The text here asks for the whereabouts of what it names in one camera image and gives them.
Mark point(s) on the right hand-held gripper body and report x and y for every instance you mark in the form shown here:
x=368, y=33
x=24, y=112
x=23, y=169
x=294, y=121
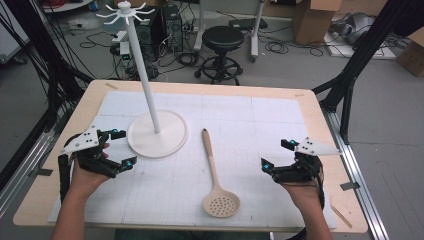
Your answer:
x=300, y=166

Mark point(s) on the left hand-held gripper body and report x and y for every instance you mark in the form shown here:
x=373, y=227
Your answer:
x=87, y=156

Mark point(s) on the beige slotted spoon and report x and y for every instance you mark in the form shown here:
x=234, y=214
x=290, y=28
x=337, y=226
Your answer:
x=210, y=156

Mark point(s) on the white utensil rack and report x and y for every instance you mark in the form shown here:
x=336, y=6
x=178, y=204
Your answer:
x=144, y=71

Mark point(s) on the person's left hand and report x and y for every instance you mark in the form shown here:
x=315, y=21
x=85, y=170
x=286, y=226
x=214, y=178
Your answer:
x=88, y=180

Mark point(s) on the person's right hand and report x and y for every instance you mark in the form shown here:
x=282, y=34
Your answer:
x=305, y=193

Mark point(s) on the white gridded mat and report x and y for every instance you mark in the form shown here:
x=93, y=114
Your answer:
x=253, y=133

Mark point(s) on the black tape piece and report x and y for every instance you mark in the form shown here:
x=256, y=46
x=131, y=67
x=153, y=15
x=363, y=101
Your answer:
x=350, y=186
x=45, y=172

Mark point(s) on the white power strip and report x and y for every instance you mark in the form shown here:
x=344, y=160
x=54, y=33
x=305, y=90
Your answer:
x=124, y=48

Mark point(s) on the person's lap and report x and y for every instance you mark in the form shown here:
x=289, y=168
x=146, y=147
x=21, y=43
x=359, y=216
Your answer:
x=190, y=235

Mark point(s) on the black computer tower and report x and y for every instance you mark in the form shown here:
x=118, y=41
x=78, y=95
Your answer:
x=148, y=36
x=172, y=30

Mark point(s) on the white stand leg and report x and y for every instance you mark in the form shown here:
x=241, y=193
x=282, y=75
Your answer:
x=256, y=33
x=199, y=30

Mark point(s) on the large cardboard box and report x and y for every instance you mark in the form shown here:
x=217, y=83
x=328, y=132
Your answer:
x=313, y=23

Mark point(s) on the black round stool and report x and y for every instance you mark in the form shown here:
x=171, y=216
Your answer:
x=222, y=38

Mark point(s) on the black flat device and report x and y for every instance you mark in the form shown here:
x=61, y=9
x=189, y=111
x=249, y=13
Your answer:
x=248, y=23

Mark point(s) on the white board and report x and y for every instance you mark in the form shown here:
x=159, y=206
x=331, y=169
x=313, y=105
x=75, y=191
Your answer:
x=383, y=53

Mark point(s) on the grey bag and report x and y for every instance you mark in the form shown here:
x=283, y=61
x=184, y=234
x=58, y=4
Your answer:
x=353, y=28

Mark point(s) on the round white table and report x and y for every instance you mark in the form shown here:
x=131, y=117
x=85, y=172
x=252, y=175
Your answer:
x=66, y=6

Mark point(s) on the small cardboard box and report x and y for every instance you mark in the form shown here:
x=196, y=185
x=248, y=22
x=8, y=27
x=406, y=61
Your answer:
x=411, y=56

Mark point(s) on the metal rail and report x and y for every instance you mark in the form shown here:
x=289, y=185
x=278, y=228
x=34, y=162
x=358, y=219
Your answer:
x=26, y=166
x=360, y=173

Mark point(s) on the black metal frame stand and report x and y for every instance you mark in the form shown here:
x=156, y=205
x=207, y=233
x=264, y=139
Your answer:
x=353, y=66
x=55, y=73

